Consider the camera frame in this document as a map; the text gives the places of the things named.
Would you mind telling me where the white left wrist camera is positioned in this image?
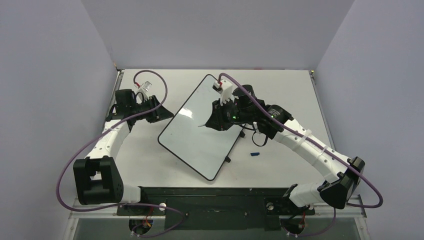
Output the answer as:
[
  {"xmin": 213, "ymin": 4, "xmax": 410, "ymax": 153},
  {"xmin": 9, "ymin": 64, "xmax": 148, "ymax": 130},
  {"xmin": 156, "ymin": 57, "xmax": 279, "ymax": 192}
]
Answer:
[{"xmin": 134, "ymin": 81, "xmax": 152, "ymax": 94}]

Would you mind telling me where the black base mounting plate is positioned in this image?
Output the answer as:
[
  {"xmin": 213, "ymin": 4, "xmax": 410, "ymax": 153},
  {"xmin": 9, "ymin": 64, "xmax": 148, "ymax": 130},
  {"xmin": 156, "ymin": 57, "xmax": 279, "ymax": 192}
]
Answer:
[{"xmin": 115, "ymin": 186, "xmax": 316, "ymax": 232}]

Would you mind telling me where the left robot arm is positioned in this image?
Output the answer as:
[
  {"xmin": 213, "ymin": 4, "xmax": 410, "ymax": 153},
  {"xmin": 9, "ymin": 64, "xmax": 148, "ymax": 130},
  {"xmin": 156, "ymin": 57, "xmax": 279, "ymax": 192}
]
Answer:
[{"xmin": 72, "ymin": 89, "xmax": 174, "ymax": 215}]

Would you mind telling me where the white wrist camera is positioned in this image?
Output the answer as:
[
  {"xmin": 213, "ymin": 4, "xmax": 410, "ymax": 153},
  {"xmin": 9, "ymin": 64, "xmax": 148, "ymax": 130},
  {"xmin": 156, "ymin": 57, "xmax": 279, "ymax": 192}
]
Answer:
[
  {"xmin": 212, "ymin": 80, "xmax": 234, "ymax": 106},
  {"xmin": 134, "ymin": 81, "xmax": 152, "ymax": 94}
]

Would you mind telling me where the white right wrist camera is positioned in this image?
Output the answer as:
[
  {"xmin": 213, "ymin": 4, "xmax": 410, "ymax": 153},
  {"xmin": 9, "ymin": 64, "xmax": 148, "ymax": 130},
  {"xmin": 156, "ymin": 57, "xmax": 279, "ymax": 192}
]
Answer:
[{"xmin": 212, "ymin": 80, "xmax": 234, "ymax": 106}]

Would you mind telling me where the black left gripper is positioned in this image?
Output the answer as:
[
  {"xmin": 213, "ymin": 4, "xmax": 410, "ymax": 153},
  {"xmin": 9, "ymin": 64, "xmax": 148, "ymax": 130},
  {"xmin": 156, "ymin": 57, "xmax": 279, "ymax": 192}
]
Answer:
[{"xmin": 130, "ymin": 96, "xmax": 174, "ymax": 124}]

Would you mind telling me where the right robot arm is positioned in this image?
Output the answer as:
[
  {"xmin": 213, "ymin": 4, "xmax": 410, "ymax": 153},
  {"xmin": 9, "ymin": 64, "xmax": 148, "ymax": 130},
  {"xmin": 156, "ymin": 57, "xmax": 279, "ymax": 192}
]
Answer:
[{"xmin": 205, "ymin": 83, "xmax": 365, "ymax": 214}]

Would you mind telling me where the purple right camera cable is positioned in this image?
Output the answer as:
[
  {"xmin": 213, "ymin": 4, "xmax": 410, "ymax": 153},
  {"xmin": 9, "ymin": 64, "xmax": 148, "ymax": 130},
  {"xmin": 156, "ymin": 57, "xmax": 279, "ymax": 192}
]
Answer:
[{"xmin": 218, "ymin": 72, "xmax": 384, "ymax": 210}]

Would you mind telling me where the aluminium frame rail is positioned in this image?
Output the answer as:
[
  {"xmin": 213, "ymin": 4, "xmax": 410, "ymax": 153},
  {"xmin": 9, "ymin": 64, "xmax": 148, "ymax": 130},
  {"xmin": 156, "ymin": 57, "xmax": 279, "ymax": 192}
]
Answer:
[{"xmin": 67, "ymin": 195, "xmax": 369, "ymax": 221}]

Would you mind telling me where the purple camera cable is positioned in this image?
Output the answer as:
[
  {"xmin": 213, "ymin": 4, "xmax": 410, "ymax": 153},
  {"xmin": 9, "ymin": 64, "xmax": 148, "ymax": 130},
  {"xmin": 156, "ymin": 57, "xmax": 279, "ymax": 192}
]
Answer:
[
  {"xmin": 218, "ymin": 72, "xmax": 384, "ymax": 210},
  {"xmin": 55, "ymin": 69, "xmax": 186, "ymax": 239}
]

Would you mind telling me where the black framed whiteboard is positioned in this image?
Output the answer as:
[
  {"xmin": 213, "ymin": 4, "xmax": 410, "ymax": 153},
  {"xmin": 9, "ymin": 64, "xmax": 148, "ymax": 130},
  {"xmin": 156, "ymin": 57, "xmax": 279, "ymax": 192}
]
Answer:
[{"xmin": 157, "ymin": 74, "xmax": 243, "ymax": 181}]

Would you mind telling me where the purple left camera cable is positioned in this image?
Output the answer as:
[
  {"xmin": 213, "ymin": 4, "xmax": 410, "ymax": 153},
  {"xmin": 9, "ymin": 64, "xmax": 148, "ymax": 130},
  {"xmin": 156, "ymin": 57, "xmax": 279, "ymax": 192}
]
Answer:
[{"xmin": 55, "ymin": 69, "xmax": 186, "ymax": 239}]

